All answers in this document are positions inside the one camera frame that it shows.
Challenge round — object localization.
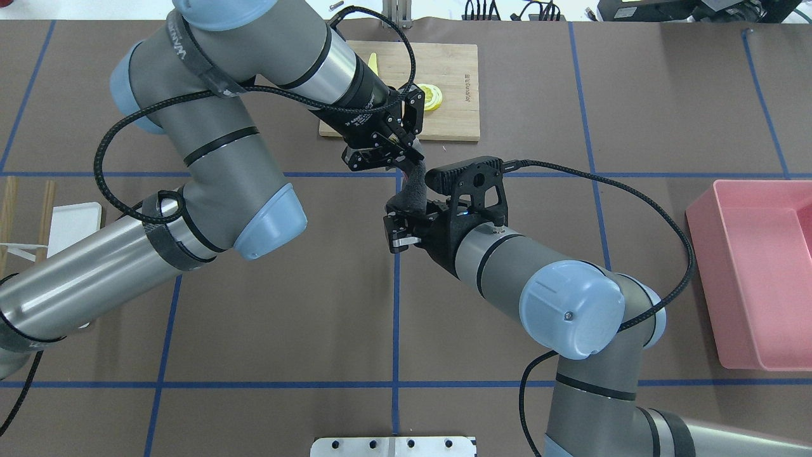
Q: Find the dark grey cloth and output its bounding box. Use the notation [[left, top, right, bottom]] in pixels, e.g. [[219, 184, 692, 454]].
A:
[[394, 160, 428, 216]]

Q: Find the pink plastic bin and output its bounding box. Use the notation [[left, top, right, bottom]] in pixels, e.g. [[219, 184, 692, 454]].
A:
[[686, 180, 811, 371]]

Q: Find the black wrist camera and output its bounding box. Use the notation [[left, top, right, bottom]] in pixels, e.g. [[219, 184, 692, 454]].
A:
[[424, 156, 508, 227]]

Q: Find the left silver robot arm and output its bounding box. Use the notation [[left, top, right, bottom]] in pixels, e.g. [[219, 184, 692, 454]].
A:
[[2, 1, 426, 377]]

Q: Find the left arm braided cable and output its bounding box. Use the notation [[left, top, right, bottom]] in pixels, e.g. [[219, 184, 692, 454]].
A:
[[0, 5, 417, 439]]

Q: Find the black braided cable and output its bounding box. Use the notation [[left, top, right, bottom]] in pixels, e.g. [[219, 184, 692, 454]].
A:
[[501, 159, 696, 457]]

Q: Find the metal base plate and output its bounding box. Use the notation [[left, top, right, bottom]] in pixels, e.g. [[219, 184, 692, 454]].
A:
[[310, 435, 478, 456]]

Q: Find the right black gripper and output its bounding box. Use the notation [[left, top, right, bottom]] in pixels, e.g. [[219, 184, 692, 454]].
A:
[[384, 197, 472, 262]]

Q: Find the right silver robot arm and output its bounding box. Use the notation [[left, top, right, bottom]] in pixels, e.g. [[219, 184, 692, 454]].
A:
[[384, 195, 810, 456]]

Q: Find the white rack tray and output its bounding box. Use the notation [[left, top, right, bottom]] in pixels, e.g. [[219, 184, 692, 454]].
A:
[[46, 202, 102, 258]]

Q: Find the wooden cutting board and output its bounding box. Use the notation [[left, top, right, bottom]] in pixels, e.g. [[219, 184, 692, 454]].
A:
[[348, 41, 481, 142]]

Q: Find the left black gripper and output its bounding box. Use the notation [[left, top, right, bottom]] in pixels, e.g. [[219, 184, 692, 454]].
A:
[[314, 86, 424, 173]]

